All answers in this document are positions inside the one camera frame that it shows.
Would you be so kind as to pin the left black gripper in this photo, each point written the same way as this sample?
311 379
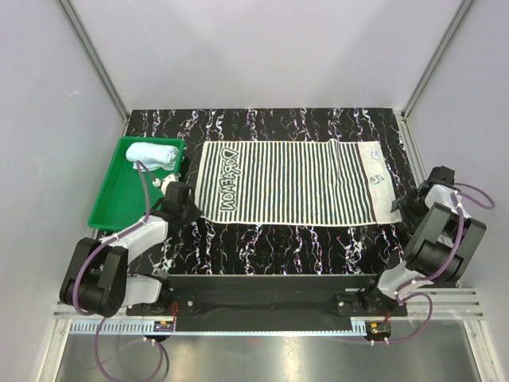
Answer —
196 213

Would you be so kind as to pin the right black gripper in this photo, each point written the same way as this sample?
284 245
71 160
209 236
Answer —
404 201

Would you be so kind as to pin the light blue towel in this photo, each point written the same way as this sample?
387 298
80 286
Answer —
153 156

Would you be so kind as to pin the striped green white towel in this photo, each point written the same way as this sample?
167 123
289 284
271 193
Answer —
328 184

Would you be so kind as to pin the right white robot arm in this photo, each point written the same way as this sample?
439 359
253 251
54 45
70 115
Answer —
444 237

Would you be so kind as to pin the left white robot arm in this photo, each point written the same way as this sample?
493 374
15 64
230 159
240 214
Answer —
97 280

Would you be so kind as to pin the green plastic tray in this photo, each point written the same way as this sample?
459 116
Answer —
121 200

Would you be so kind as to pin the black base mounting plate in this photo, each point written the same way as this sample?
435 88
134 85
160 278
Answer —
313 287

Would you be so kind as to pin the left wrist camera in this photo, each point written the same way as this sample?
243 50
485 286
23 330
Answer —
165 181

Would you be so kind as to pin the right aluminium frame post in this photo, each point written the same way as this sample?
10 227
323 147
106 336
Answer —
446 40

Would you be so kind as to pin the aluminium frame post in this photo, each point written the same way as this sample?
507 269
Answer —
87 45
446 40

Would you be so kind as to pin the white slotted cable duct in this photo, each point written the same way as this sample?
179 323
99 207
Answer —
188 327

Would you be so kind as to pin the left aluminium frame post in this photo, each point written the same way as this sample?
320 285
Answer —
87 45

